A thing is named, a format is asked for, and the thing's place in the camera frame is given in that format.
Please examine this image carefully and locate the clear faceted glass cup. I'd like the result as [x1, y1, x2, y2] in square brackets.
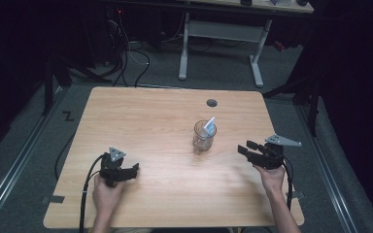
[192, 119, 218, 155]

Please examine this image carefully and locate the person's right hand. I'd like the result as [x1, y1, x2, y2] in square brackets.
[253, 163, 287, 194]

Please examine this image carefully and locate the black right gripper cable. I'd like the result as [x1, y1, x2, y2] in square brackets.
[283, 156, 295, 212]

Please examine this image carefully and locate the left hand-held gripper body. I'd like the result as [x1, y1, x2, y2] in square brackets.
[99, 147, 134, 188]

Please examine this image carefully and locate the red object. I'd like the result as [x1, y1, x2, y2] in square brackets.
[272, 40, 287, 52]

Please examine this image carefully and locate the white-legged wooden desk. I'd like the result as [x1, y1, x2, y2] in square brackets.
[110, 0, 315, 88]

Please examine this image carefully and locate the grey tape piece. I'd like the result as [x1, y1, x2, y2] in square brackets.
[41, 194, 66, 205]
[286, 190, 306, 200]

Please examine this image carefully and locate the person's left hand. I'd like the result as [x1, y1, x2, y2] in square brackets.
[91, 174, 126, 218]

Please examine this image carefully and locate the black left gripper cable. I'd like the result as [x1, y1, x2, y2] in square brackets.
[79, 152, 107, 233]

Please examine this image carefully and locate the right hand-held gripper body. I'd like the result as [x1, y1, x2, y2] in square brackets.
[248, 134, 303, 171]

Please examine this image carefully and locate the metal floor rail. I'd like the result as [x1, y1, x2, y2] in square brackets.
[0, 86, 64, 229]
[294, 105, 359, 233]

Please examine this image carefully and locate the black floor cable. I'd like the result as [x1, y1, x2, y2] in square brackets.
[111, 48, 152, 88]

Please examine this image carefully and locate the black metal stand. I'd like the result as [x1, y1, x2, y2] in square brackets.
[261, 76, 322, 138]

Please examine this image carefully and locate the thin black cable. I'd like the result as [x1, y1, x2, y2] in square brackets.
[53, 131, 78, 182]

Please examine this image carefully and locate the black floor tape mark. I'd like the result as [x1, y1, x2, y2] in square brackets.
[61, 110, 76, 122]

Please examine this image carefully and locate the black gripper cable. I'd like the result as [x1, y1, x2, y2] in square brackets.
[283, 156, 295, 212]
[79, 152, 107, 233]

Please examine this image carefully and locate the white toothpaste tube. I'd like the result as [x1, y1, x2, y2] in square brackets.
[203, 116, 217, 137]

